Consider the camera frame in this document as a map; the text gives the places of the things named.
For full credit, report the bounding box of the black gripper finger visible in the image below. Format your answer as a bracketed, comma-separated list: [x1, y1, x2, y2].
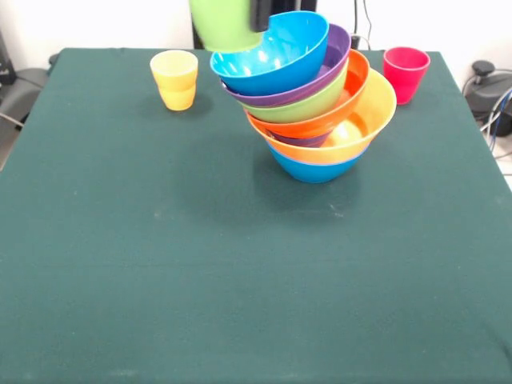
[250, 0, 273, 33]

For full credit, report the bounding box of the green cup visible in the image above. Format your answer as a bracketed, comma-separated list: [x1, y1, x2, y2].
[188, 0, 271, 54]

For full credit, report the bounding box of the light blue bowl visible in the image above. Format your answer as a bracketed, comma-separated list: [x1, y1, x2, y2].
[210, 10, 330, 98]
[268, 142, 370, 185]

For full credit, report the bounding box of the purple bowl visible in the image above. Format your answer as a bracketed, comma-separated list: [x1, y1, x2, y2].
[220, 22, 353, 108]

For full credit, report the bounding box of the green bowl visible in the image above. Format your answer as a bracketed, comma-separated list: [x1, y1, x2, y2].
[241, 59, 350, 124]

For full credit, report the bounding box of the orange-red shallow bowl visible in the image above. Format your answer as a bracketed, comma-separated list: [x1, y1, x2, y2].
[244, 48, 370, 140]

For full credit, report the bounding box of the small dark blue bowl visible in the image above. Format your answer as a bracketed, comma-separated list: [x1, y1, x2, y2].
[268, 128, 334, 149]

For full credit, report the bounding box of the large yellow-orange bowl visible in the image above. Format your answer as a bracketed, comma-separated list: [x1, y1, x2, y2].
[246, 67, 398, 164]

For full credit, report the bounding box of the yellow cup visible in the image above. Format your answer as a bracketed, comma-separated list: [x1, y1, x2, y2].
[150, 50, 199, 111]

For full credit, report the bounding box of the red cup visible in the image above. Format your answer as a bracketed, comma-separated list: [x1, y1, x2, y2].
[382, 46, 432, 106]

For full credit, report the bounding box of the grey office chair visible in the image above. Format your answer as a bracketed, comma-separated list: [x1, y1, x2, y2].
[0, 67, 51, 121]

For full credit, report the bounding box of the dark green tablecloth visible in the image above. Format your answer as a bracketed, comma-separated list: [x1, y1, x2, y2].
[0, 47, 512, 384]

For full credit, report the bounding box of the black wall cable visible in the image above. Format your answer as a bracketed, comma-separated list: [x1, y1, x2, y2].
[350, 0, 375, 51]

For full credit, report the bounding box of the tangle of cables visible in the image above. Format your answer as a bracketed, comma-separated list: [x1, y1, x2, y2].
[479, 87, 512, 159]

